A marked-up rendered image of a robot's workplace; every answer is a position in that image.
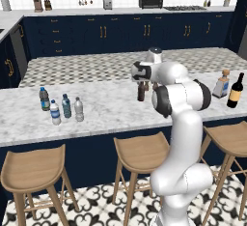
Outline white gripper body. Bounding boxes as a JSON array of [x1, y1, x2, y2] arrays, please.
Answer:
[[130, 61, 152, 83]]

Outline tall dark blue cabinet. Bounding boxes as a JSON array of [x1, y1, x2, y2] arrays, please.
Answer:
[[224, 0, 247, 54]]

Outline white blue-labelled plastic bottle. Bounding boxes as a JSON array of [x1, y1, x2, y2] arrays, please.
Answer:
[[49, 99, 62, 127]]

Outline dark blue kitchen island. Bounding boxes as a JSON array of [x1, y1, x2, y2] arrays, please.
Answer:
[[0, 116, 247, 205]]

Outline square cork-topped glass bottle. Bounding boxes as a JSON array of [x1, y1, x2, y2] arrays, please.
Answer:
[[211, 69, 231, 99]]

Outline black toaster oven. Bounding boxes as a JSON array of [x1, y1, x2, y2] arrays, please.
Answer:
[[138, 0, 165, 10]]

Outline silver toaster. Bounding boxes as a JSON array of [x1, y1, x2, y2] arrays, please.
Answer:
[[102, 0, 114, 11]]

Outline clear grey plastic bottle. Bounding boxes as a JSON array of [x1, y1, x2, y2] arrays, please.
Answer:
[[73, 97, 85, 123]]

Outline wooden knife block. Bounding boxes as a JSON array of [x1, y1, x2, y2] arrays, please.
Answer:
[[42, 0, 53, 12]]

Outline wooden bar stool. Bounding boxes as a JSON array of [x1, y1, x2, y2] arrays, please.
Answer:
[[200, 120, 247, 226], [112, 130, 171, 226], [0, 144, 80, 226]]

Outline long dark blue cupboard run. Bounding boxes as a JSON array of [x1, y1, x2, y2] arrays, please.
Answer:
[[22, 12, 235, 59]]

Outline white paper towel roll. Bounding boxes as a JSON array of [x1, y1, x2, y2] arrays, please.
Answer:
[[0, 0, 13, 12]]

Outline cupboard run with dishwasher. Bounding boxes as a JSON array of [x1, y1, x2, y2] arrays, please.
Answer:
[[0, 21, 31, 90]]

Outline brown glass bottle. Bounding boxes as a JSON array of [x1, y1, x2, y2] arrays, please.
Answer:
[[137, 81, 146, 102]]

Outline black hob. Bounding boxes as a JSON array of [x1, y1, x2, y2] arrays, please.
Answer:
[[163, 5, 207, 12]]

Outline dark-labelled plastic bottle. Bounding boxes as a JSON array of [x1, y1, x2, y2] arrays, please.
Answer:
[[39, 86, 51, 112]]

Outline brown coffee machine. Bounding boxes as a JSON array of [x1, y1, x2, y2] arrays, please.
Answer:
[[31, 0, 44, 14]]

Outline dark wine bottle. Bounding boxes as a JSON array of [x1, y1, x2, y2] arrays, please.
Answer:
[[226, 71, 245, 109]]

